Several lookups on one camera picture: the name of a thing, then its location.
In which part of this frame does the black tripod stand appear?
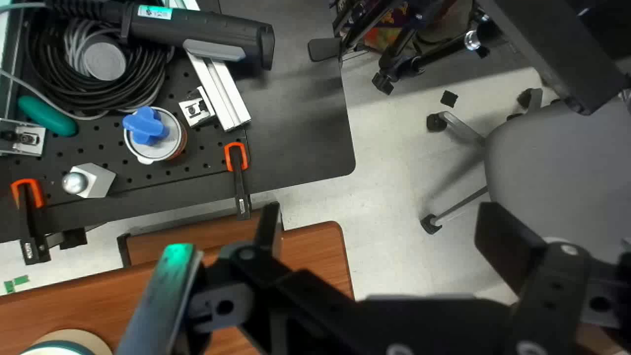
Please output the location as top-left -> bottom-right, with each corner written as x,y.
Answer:
330,0 -> 500,94

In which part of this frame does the teal tool handle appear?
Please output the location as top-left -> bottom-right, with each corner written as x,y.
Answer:
15,94 -> 80,139

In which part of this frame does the white block with silver ball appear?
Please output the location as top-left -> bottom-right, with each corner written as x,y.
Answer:
60,161 -> 117,201

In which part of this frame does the green tape strip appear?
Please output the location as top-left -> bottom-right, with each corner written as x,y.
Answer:
1,274 -> 31,295

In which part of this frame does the grey office chair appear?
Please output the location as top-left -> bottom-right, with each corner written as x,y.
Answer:
419,86 -> 631,264

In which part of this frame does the grey round disc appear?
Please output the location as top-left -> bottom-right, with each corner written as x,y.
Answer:
80,35 -> 127,82

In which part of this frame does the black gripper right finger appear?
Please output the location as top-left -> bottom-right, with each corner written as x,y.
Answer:
472,201 -> 631,355

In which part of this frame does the metal bracket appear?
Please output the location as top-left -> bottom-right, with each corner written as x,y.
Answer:
0,118 -> 46,157

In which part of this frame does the blue plastic knob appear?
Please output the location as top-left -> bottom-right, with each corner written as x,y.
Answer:
121,106 -> 171,145

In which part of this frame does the black coiled cable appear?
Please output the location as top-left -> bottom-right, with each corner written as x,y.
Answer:
25,15 -> 175,120

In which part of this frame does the black handheld power tool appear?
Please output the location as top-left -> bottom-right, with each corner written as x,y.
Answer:
44,0 -> 275,70

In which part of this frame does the black white fiducial tag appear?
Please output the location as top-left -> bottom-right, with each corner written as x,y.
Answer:
177,96 -> 214,128

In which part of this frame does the peaches tin can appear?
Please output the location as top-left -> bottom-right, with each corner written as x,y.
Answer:
121,104 -> 188,165

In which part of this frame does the orange black bar clamp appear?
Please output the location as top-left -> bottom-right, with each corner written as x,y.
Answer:
7,177 -> 52,266
222,139 -> 254,218

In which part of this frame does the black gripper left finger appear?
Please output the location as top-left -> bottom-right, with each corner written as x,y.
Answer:
185,201 -> 370,355

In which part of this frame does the white pot with teal band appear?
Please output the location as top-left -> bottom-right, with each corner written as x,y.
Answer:
17,327 -> 114,355

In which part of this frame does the black perforated breadboard plate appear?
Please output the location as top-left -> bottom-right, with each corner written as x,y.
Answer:
0,0 -> 356,244

